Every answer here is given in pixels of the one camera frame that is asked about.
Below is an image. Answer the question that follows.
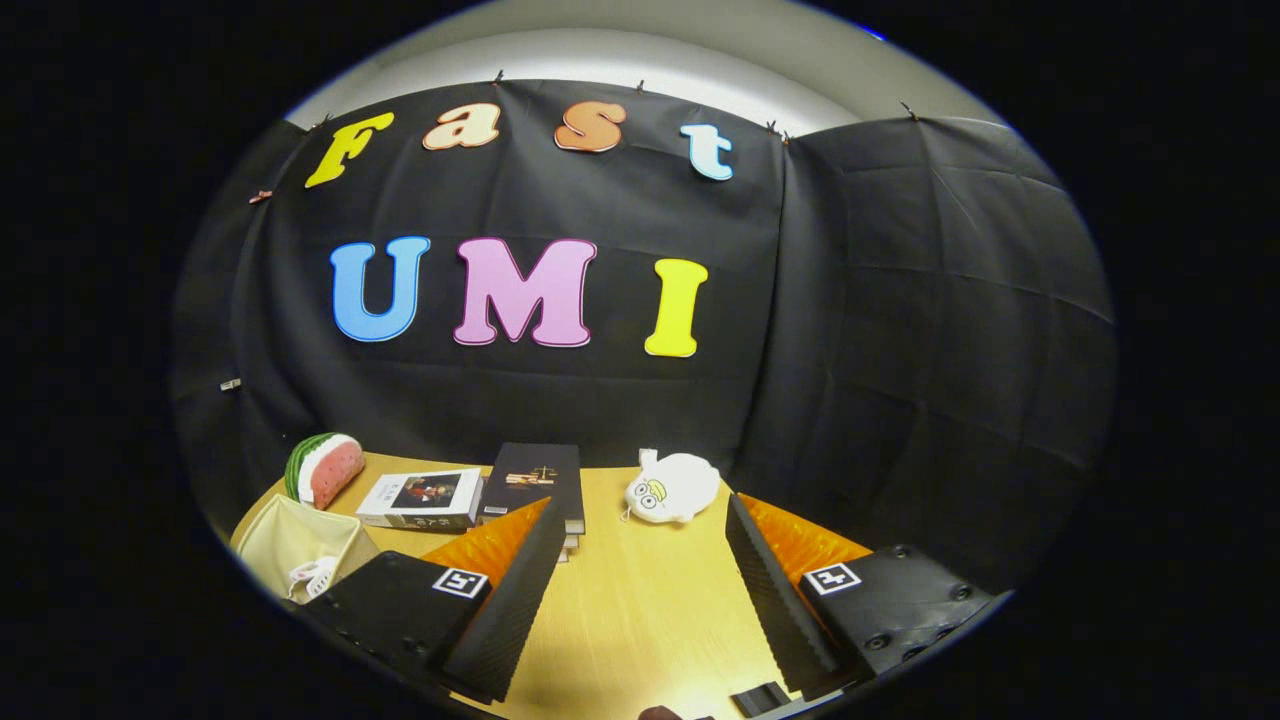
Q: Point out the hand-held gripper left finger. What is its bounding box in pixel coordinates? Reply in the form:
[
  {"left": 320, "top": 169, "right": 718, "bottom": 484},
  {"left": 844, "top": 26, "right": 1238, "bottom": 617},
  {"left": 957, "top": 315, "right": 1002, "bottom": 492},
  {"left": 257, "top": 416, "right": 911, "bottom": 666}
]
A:
[{"left": 300, "top": 496, "right": 568, "bottom": 704}]

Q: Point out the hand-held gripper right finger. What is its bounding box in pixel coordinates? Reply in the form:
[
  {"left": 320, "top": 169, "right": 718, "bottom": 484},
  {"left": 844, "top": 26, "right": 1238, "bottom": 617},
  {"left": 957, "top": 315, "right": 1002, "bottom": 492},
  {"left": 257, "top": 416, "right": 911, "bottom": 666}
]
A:
[{"left": 724, "top": 492, "right": 998, "bottom": 702}]

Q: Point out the white canvas shoe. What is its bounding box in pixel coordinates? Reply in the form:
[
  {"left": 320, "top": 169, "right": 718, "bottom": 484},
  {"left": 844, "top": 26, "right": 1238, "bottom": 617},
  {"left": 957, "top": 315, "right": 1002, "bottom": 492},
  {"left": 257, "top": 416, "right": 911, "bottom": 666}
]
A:
[{"left": 287, "top": 556, "right": 342, "bottom": 602}]

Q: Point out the beige fabric storage box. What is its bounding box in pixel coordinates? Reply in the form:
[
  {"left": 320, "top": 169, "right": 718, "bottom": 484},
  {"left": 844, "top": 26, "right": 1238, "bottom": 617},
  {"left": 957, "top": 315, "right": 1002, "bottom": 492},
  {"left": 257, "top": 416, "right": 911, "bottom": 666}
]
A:
[{"left": 231, "top": 492, "right": 382, "bottom": 607}]

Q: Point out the black cover book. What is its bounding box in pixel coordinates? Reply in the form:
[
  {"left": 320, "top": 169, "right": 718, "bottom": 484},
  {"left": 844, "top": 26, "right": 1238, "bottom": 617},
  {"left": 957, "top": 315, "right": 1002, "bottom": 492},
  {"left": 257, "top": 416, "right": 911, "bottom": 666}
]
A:
[{"left": 477, "top": 442, "right": 587, "bottom": 535}]

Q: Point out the white portrait cover book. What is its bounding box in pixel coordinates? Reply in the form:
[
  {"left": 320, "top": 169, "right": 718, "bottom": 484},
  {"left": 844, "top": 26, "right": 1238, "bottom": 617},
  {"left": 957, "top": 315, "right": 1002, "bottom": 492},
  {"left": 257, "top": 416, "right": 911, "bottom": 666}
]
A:
[{"left": 355, "top": 467, "right": 486, "bottom": 533}]

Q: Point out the white plush toy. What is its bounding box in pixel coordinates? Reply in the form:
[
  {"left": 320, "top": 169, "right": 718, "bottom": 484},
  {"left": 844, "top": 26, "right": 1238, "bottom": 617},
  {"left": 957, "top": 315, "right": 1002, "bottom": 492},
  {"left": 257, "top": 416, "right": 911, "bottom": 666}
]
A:
[{"left": 621, "top": 448, "right": 722, "bottom": 526}]

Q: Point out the watermelon slice plush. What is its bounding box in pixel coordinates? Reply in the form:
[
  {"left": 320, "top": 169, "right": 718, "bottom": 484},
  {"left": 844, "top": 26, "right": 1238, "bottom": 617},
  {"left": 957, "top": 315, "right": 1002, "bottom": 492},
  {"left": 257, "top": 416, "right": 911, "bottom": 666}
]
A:
[{"left": 284, "top": 432, "right": 366, "bottom": 511}]

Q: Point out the black backdrop cloth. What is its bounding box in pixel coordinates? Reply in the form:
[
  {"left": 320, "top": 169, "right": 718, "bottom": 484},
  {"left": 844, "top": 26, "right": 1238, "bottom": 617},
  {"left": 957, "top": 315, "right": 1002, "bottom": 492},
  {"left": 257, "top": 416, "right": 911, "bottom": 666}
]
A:
[{"left": 170, "top": 78, "right": 1118, "bottom": 601}]

